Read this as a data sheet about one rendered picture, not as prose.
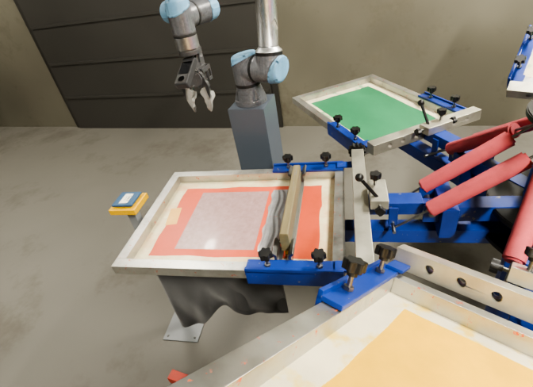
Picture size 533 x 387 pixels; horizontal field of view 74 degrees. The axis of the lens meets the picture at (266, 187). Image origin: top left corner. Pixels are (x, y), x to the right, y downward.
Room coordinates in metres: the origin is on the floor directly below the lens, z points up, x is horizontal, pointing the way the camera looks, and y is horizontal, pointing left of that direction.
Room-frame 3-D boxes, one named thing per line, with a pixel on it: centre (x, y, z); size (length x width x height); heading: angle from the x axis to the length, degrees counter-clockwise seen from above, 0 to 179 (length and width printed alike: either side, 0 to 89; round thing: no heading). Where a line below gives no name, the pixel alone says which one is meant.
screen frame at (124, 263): (1.07, 0.12, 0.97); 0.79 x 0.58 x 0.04; 74
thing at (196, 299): (0.89, 0.23, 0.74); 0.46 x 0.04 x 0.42; 74
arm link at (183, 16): (1.23, 0.16, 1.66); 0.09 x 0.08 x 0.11; 138
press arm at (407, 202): (0.92, -0.42, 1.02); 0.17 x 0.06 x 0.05; 74
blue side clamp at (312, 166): (1.27, -0.19, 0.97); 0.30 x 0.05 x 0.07; 74
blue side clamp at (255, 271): (0.74, -0.04, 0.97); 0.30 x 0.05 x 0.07; 74
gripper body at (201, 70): (1.24, 0.16, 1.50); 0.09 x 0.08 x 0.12; 156
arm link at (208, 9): (1.32, 0.11, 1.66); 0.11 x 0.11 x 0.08; 48
